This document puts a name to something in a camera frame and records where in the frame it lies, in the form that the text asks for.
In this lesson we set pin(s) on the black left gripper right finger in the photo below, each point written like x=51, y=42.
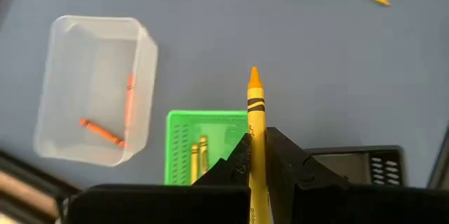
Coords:
x=333, y=203

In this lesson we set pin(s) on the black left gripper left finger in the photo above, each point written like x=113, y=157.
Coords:
x=175, y=203

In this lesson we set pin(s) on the red orange crayon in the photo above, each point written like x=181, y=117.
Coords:
x=129, y=104
x=101, y=132

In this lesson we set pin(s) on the black plastic basket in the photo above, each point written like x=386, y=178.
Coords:
x=386, y=168

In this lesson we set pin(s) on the green plastic basket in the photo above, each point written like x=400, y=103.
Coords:
x=217, y=125

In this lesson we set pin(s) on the clear plastic bin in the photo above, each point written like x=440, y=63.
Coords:
x=87, y=59

